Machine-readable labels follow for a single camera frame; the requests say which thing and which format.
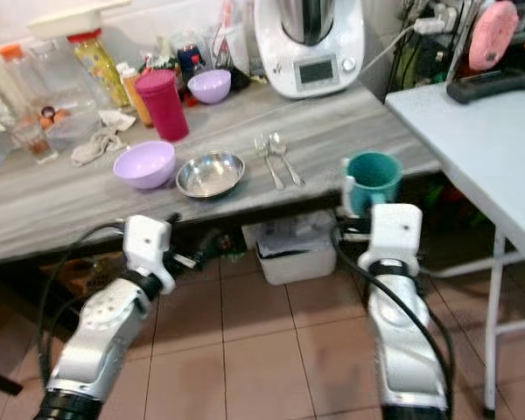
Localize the teal mug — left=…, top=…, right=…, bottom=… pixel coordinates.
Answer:
left=341, top=150, right=403, bottom=217

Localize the white plastic storage box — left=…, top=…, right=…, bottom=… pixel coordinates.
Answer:
left=254, top=219, right=339, bottom=286

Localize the stainless steel bowl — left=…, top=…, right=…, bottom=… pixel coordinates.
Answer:
left=176, top=151, right=246, bottom=200

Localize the large purple plastic bowl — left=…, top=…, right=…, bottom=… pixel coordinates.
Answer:
left=113, top=140, right=176, bottom=191

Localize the metal spoon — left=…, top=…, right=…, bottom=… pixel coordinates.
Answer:
left=269, top=132, right=305, bottom=187

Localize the metal fork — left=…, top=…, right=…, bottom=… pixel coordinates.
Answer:
left=254, top=134, right=289, bottom=192

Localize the magenta plastic tumbler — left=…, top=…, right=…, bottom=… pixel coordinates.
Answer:
left=134, top=70, right=190, bottom=144

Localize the beige crumpled cloth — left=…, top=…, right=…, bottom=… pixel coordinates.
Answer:
left=70, top=109, right=137, bottom=168

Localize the white folding table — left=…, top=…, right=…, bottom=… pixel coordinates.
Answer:
left=385, top=83, right=525, bottom=417

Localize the orange bottle with white cap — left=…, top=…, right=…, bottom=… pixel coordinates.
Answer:
left=116, top=63, right=153, bottom=126

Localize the small purple plastic bowl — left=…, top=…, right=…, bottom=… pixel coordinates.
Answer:
left=188, top=70, right=233, bottom=106

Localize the white food processor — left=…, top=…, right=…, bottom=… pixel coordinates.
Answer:
left=254, top=0, right=367, bottom=99

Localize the clear drinking glass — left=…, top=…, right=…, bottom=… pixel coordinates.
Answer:
left=10, top=118, right=60, bottom=165

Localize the black flat device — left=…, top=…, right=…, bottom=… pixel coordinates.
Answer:
left=446, top=68, right=525, bottom=106

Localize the red-lidded jar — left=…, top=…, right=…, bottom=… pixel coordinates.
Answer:
left=67, top=31, right=129, bottom=109

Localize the clear plastic container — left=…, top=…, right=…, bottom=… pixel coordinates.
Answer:
left=28, top=40, right=99, bottom=146

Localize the white power strip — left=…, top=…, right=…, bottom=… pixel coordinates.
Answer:
left=411, top=4, right=461, bottom=36

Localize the orange-capped clear bottle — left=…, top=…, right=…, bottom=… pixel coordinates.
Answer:
left=0, top=44, right=36, bottom=93

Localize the pink round pad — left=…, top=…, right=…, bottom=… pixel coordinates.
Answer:
left=468, top=0, right=520, bottom=73

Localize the white flat lid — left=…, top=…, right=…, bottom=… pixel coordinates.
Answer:
left=26, top=0, right=132, bottom=41

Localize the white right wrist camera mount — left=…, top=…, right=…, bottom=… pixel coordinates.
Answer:
left=363, top=203, right=424, bottom=268

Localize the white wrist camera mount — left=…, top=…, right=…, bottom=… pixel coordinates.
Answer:
left=122, top=214, right=176, bottom=294
left=363, top=203, right=424, bottom=268

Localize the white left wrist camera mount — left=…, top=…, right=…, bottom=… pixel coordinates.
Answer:
left=122, top=214, right=176, bottom=294

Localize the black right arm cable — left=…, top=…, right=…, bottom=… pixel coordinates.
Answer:
left=332, top=229, right=457, bottom=414

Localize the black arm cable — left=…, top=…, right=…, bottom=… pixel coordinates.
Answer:
left=34, top=222, right=129, bottom=360
left=332, top=229, right=457, bottom=414

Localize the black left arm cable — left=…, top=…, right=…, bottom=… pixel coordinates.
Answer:
left=34, top=222, right=129, bottom=360

